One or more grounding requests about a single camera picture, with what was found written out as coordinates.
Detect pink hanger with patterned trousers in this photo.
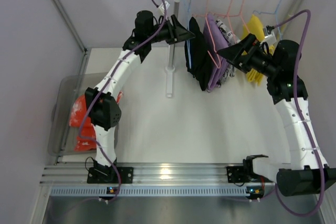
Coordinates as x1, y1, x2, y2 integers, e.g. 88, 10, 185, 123
214, 0, 237, 42

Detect orange white patterned trousers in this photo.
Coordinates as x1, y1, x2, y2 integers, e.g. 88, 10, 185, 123
69, 91, 124, 153

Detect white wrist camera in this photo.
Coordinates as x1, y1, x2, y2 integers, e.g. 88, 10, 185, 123
158, 0, 170, 15
262, 26, 277, 46

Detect aluminium mounting rail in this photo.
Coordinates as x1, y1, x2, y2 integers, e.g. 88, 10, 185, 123
39, 161, 242, 186

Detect purple trousers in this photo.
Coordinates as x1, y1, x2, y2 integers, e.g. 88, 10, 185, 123
203, 13, 230, 92

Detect translucent grey plastic bin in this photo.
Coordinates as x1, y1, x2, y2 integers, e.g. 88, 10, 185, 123
48, 72, 106, 156

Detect black white patterned trousers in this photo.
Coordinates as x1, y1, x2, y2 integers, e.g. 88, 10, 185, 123
215, 19, 240, 84

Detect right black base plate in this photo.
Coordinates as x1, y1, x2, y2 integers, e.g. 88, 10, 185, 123
226, 166, 271, 184

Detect pink hanger with yellow trousers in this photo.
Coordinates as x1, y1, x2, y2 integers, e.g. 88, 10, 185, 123
239, 0, 250, 34

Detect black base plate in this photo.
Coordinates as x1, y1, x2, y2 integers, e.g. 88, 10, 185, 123
226, 166, 271, 184
87, 166, 133, 184

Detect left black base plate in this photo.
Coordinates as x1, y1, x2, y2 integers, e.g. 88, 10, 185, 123
87, 166, 133, 184

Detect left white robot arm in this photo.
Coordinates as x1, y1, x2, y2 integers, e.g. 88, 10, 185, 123
85, 10, 195, 184

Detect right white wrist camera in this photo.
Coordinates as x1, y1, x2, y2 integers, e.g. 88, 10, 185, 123
262, 26, 277, 46

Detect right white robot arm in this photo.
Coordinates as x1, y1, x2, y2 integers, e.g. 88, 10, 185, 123
218, 34, 335, 196

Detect empty light blue hanger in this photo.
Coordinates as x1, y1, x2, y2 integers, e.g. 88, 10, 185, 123
253, 0, 282, 25

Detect slotted grey cable duct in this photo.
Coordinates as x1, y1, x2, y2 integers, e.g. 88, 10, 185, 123
50, 185, 255, 197

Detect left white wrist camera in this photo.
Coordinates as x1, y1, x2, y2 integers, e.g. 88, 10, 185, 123
158, 0, 170, 15

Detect light blue wire hanger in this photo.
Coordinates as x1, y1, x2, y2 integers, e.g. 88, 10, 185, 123
183, 0, 192, 72

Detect yellow trousers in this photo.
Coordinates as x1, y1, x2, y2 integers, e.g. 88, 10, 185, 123
240, 14, 275, 86

